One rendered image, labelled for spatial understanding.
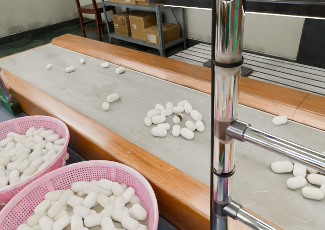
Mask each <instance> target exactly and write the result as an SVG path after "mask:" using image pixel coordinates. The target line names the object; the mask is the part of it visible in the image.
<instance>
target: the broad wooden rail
mask: <svg viewBox="0 0 325 230"><path fill-rule="evenodd" d="M51 44H52V45H56V46H59V47H62V48H65V49H68V50H71V51H74V52H78V53H81V54H84V55H87V56H90V57H93V58H96V59H100V60H102V61H106V62H109V63H112V64H115V65H118V66H122V67H125V68H128V69H131V70H134V71H137V72H140V73H143V74H146V75H149V76H152V77H156V78H159V79H162V80H166V81H169V82H172V83H175V84H178V85H181V86H184V87H187V88H190V89H193V90H196V91H200V92H203V93H206V94H210V95H211V69H210V68H206V67H202V66H198V65H194V64H189V63H186V62H182V61H177V60H174V59H169V58H165V57H161V56H157V55H153V54H149V53H145V52H142V51H137V50H133V49H129V48H125V47H121V46H117V45H113V44H109V43H105V42H100V41H96V40H92V39H89V38H85V37H81V36H77V35H73V34H69V33H68V34H65V35H61V36H58V37H55V38H53V40H52V42H51ZM238 104H240V105H244V106H247V107H250V108H253V109H256V110H259V111H262V112H266V113H269V114H272V115H275V116H285V117H286V118H287V119H288V120H291V121H294V122H296V123H300V124H303V125H306V126H310V127H313V128H316V129H319V130H322V131H325V97H324V96H320V95H316V94H312V93H308V92H303V91H299V90H295V89H291V88H287V87H283V86H279V85H275V84H271V83H267V82H263V81H259V80H255V79H251V78H247V77H242V76H240V88H239V102H238Z"/></svg>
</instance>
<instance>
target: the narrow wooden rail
mask: <svg viewBox="0 0 325 230"><path fill-rule="evenodd" d="M1 70H2V72H3V74H4V76H5V79H6V81H7V83H8V85H9V88H10V90H11V92H12V94H13V97H14V99H15V100H16V101H17V102H19V104H20V106H21V109H22V111H23V112H24V113H25V114H26V115H28V116H49V117H54V118H57V119H59V120H61V121H62V122H64V123H65V124H66V126H67V127H68V130H69V134H70V139H69V143H68V147H70V148H71V149H72V150H74V151H75V152H76V153H77V154H79V155H80V156H81V157H83V158H84V159H86V160H87V161H91V160H106V161H113V162H118V163H122V164H125V165H127V166H129V167H131V168H133V169H134V170H136V171H138V172H139V173H140V174H141V175H142V176H144V178H145V179H146V180H147V181H148V182H149V184H150V185H151V187H152V189H153V191H154V193H155V196H156V199H157V204H158V211H159V216H160V217H162V218H163V219H164V220H166V221H167V222H168V223H170V224H171V225H172V226H174V227H175V228H176V229H178V230H210V187H209V186H207V185H206V184H204V183H202V182H200V181H199V180H197V179H195V178H194V177H192V176H190V175H188V174H186V173H185V172H183V171H181V170H179V169H178V168H176V167H174V166H172V165H171V164H169V163H167V162H165V161H164V160H162V159H160V158H159V157H157V156H155V155H153V154H152V153H150V152H148V151H146V150H145V149H143V148H141V147H139V146H138V145H136V144H134V143H132V142H131V141H129V140H127V139H125V138H124V137H122V136H120V135H119V134H117V133H115V132H113V131H112V130H110V129H108V128H106V127H105V126H103V125H101V124H99V123H98V122H96V121H94V120H92V119H91V118H89V117H87V116H85V115H84V114H82V113H80V112H79V111H77V110H75V109H73V108H72V107H70V106H68V105H66V104H65V103H63V102H61V101H59V100H58V99H56V98H54V97H52V96H51V95H49V94H47V93H45V92H44V91H42V90H40V89H38V88H36V87H35V86H33V85H31V84H29V83H28V82H26V81H24V80H23V79H21V78H19V77H17V76H16V75H14V74H12V73H10V72H9V71H7V70H5V69H3V68H2V67H1ZM243 208H244V209H246V210H247V211H249V212H251V213H252V214H254V215H256V216H258V217H259V218H261V219H263V220H264V221H266V222H268V223H269V224H271V225H273V226H275V227H276V228H278V229H280V230H284V229H282V228H281V227H279V226H277V225H275V224H274V223H272V222H270V221H268V220H267V219H265V218H263V217H261V216H260V215H258V214H256V213H254V212H253V211H251V210H249V209H247V208H246V207H244V206H243ZM229 230H254V229H252V228H250V227H249V226H247V225H245V224H244V223H242V222H241V221H239V220H234V219H232V218H230V229H229Z"/></svg>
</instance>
